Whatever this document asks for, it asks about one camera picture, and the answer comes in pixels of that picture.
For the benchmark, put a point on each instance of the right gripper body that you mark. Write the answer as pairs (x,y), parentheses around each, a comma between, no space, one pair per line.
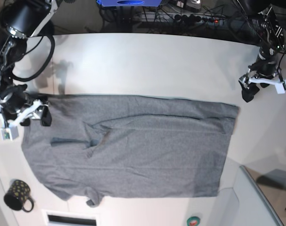
(13,98)

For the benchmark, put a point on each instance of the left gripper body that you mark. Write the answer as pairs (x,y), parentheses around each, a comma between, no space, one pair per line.
(265,65)

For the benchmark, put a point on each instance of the grey t-shirt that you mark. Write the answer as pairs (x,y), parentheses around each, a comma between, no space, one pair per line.
(130,147)

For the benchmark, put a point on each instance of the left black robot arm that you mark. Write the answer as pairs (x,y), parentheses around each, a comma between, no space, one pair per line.
(260,17)

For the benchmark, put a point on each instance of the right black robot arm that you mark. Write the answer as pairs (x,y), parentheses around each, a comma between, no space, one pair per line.
(20,21)

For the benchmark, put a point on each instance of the black mug with yellow pattern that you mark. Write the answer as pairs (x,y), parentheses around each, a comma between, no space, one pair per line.
(17,195)

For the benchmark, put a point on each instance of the black power strip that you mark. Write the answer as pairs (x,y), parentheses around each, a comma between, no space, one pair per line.
(191,19)

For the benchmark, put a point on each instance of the white slotted panel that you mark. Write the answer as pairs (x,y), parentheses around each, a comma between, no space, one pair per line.
(63,218)

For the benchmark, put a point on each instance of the blue box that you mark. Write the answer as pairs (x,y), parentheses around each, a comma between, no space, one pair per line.
(115,3)

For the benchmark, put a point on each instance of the red green round button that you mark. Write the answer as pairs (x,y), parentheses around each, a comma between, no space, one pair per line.
(193,221)

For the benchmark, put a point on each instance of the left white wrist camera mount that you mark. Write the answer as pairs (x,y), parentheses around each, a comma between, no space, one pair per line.
(253,77)

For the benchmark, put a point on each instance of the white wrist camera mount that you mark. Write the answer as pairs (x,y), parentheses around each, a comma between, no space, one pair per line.
(253,77)
(10,122)

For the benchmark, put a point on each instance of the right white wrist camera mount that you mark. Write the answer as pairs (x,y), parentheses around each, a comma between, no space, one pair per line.
(10,122)

